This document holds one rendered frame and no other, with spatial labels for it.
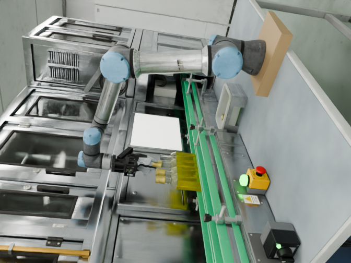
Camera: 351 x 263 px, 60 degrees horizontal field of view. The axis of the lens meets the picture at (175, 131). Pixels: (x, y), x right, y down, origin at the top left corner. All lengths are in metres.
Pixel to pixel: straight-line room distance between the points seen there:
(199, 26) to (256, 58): 3.79
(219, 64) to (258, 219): 0.57
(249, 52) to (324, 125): 0.50
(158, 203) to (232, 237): 0.51
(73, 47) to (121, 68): 1.19
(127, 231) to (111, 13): 4.07
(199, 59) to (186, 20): 3.87
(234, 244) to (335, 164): 0.40
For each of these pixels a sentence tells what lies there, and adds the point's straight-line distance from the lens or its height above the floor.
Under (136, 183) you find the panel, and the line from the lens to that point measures 1.56.
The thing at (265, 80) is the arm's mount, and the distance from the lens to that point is 1.28.
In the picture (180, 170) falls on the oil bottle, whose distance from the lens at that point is 1.44.
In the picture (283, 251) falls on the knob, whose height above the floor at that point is 0.81.
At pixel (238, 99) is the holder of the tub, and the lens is 1.54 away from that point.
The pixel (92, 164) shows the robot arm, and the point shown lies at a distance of 1.45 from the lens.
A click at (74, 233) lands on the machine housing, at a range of 1.38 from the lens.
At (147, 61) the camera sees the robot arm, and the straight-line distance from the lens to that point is 1.18.
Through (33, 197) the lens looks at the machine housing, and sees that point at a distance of 1.58.
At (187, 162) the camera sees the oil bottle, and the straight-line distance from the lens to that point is 1.49.
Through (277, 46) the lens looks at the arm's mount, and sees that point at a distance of 1.23.
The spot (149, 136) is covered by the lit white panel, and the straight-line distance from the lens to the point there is 1.91.
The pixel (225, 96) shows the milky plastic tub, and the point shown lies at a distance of 1.70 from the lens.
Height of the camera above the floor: 1.26
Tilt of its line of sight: 7 degrees down
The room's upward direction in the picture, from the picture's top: 83 degrees counter-clockwise
